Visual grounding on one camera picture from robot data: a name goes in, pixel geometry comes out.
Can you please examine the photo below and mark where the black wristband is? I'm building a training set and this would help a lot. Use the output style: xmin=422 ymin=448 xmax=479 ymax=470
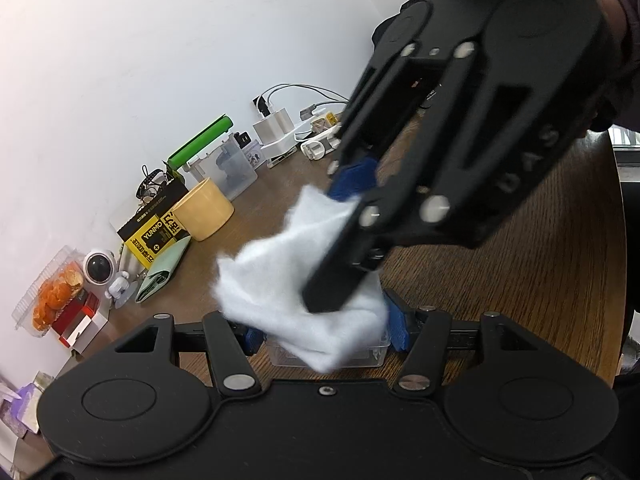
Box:
xmin=136 ymin=164 xmax=169 ymax=202

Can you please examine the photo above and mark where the person's right forearm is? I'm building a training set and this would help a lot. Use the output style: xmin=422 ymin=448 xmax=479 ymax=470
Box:
xmin=590 ymin=0 xmax=640 ymax=132

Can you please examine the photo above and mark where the purple tissue pack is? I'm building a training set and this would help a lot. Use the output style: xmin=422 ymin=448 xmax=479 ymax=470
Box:
xmin=0 ymin=382 xmax=41 ymax=436

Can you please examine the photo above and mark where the printed white mug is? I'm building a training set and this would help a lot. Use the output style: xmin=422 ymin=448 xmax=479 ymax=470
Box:
xmin=243 ymin=141 xmax=266 ymax=168

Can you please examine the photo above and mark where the white power strip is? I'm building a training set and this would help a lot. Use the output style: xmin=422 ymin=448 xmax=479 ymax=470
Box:
xmin=260 ymin=120 xmax=347 ymax=169

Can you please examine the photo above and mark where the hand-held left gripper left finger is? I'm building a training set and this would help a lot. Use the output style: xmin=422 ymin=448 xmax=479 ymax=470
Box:
xmin=115 ymin=310 xmax=263 ymax=396

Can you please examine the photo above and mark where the clear clamshell with orange peels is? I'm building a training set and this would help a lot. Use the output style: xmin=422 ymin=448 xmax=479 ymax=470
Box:
xmin=12 ymin=246 xmax=86 ymax=333

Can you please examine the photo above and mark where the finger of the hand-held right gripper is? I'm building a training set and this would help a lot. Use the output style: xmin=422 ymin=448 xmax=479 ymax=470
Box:
xmin=327 ymin=45 xmax=451 ymax=204
xmin=302 ymin=42 xmax=601 ymax=314

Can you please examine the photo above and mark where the clear storage container white lid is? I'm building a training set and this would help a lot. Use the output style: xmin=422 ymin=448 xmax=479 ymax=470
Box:
xmin=182 ymin=132 xmax=259 ymax=202

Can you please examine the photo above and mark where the black and yellow box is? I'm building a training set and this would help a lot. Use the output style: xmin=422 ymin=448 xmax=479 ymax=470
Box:
xmin=116 ymin=176 xmax=192 ymax=268

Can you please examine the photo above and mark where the white cable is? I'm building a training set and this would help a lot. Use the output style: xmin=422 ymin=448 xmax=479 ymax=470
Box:
xmin=252 ymin=82 xmax=351 ymax=113

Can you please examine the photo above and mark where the red box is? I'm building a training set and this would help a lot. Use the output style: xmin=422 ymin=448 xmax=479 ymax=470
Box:
xmin=50 ymin=290 xmax=101 ymax=348

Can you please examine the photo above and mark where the white cloth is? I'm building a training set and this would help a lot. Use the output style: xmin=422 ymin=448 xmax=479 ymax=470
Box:
xmin=216 ymin=184 xmax=391 ymax=374

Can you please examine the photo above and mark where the white phone clamp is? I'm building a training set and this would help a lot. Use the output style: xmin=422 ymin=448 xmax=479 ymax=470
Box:
xmin=300 ymin=135 xmax=344 ymax=162

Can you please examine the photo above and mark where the green roll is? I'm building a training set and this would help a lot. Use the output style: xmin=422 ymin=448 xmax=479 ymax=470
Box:
xmin=167 ymin=115 xmax=233 ymax=171

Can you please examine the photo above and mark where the white astronaut figurine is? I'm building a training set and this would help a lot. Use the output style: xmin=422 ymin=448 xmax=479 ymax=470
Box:
xmin=82 ymin=248 xmax=132 ymax=309

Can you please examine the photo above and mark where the yellow round container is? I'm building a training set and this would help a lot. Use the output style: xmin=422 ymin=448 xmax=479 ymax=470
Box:
xmin=172 ymin=177 xmax=235 ymax=242

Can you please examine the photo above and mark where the white box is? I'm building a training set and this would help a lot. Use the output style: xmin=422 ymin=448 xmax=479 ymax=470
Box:
xmin=65 ymin=310 xmax=111 ymax=357

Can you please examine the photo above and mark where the green pouch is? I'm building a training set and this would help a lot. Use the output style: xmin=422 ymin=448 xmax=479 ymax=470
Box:
xmin=136 ymin=235 xmax=193 ymax=304

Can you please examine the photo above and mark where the white charger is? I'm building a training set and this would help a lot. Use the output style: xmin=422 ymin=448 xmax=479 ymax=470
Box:
xmin=252 ymin=108 xmax=295 ymax=147

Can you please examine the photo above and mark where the small clear plastic box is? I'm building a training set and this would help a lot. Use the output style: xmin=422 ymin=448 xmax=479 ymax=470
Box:
xmin=265 ymin=332 xmax=392 ymax=369

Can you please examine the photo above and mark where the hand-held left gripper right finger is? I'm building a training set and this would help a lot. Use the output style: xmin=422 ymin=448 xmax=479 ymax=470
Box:
xmin=382 ymin=290 xmax=541 ymax=396

